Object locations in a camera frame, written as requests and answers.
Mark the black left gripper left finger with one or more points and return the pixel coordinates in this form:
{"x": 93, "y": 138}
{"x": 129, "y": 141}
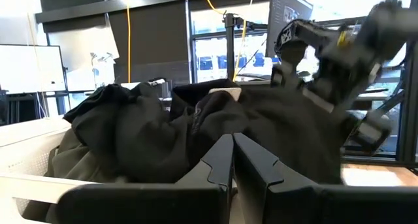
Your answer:
{"x": 202, "y": 191}

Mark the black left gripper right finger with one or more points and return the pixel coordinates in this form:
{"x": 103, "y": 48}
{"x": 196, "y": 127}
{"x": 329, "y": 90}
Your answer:
{"x": 261, "y": 185}

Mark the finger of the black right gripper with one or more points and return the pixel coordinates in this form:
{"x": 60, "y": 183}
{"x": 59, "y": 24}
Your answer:
{"x": 326, "y": 93}
{"x": 287, "y": 67}

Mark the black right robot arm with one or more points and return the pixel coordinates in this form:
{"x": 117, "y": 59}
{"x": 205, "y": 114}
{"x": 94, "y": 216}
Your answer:
{"x": 388, "y": 21}

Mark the black computer monitor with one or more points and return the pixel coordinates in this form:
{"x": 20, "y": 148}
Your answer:
{"x": 284, "y": 15}

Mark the black metal stand pole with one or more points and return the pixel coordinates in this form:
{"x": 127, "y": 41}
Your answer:
{"x": 230, "y": 47}

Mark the black garment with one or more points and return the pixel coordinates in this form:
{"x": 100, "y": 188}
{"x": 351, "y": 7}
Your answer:
{"x": 147, "y": 136}

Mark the olive green garment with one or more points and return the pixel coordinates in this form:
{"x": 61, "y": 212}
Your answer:
{"x": 75, "y": 165}

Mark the white plastic laundry basket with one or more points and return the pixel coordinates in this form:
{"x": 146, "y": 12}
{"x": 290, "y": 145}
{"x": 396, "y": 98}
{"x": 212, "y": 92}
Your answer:
{"x": 26, "y": 145}

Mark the white whiteboard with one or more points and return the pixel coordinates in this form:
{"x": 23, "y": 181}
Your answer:
{"x": 29, "y": 69}

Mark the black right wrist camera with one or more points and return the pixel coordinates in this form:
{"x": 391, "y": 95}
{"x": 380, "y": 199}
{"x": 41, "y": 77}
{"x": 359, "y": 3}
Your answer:
{"x": 369, "y": 129}

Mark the black metal frame post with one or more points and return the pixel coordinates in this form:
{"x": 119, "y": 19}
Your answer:
{"x": 409, "y": 103}

